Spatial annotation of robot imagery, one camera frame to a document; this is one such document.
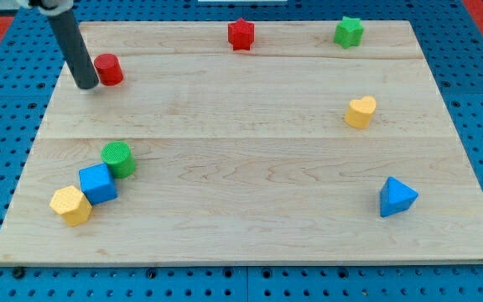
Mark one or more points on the red cylinder block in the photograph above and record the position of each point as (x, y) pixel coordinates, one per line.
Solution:
(108, 69)

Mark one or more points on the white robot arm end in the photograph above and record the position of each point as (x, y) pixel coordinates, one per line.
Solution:
(48, 8)

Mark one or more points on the red star block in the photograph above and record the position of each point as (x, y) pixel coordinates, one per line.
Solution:
(241, 34)

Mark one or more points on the green cylinder block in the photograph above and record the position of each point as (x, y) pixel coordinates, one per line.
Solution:
(118, 157)

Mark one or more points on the yellow heart block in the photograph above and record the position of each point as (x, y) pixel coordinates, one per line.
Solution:
(360, 111)

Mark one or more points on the blue cube block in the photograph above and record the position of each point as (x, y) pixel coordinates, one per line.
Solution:
(98, 184)

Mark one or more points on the green star block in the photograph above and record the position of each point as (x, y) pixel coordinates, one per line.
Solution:
(348, 32)

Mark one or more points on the blue triangle block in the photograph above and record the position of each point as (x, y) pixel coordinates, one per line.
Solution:
(396, 197)

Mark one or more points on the yellow hexagon block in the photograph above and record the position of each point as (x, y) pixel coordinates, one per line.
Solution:
(71, 205)

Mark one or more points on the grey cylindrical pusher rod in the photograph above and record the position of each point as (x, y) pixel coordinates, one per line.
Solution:
(73, 48)

